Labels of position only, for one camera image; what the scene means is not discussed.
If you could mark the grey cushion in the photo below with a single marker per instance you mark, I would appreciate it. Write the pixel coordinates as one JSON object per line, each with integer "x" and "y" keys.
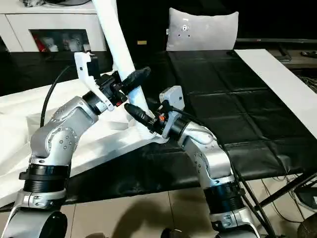
{"x": 205, "y": 29}

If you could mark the black work mat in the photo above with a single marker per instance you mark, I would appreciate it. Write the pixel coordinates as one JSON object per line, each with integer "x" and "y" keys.
{"x": 235, "y": 86}

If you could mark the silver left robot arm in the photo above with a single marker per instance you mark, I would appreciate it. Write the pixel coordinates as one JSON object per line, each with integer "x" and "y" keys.
{"x": 62, "y": 131}

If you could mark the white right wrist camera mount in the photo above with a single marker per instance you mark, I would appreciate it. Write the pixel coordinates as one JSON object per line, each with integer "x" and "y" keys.
{"x": 173, "y": 96}

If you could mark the dark round helmet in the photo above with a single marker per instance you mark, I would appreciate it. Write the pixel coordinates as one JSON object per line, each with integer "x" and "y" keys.
{"x": 69, "y": 2}

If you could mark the small white cup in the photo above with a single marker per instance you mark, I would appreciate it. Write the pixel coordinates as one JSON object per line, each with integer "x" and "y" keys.
{"x": 53, "y": 47}
{"x": 86, "y": 46}

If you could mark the white plastic table top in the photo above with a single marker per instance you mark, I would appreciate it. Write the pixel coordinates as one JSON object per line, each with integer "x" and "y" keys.
{"x": 15, "y": 119}

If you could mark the white plastic table leg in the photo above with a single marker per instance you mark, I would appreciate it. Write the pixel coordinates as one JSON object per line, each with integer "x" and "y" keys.
{"x": 116, "y": 37}

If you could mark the black cabinet with gold label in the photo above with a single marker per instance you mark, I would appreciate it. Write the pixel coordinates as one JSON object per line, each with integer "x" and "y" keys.
{"x": 148, "y": 19}

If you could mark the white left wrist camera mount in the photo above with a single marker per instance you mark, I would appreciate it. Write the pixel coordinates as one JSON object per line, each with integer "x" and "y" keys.
{"x": 84, "y": 69}

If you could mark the white sideboard with glass doors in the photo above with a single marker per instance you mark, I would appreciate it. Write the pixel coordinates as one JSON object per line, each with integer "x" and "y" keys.
{"x": 49, "y": 19}

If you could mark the black right robot foot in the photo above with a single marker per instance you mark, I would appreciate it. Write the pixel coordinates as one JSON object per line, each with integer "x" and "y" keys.
{"x": 172, "y": 233}

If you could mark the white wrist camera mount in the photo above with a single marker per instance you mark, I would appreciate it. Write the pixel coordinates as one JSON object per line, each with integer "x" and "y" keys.
{"x": 84, "y": 69}
{"x": 173, "y": 96}

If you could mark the brown round pouf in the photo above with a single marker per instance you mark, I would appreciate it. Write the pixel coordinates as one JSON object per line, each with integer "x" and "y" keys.
{"x": 308, "y": 229}

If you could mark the grey crumpled cloth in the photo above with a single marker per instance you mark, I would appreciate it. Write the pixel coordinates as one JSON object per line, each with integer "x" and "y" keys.
{"x": 32, "y": 2}

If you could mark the black bar with red light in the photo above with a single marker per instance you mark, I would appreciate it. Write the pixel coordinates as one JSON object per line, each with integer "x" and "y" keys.
{"x": 277, "y": 41}

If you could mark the black stand leg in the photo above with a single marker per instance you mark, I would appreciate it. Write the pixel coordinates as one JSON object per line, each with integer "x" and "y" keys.
{"x": 287, "y": 189}

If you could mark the red bottle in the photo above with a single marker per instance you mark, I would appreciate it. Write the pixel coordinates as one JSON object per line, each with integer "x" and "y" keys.
{"x": 39, "y": 42}

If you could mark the printed glass jar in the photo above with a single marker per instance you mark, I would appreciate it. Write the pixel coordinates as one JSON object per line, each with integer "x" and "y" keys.
{"x": 65, "y": 42}
{"x": 73, "y": 43}

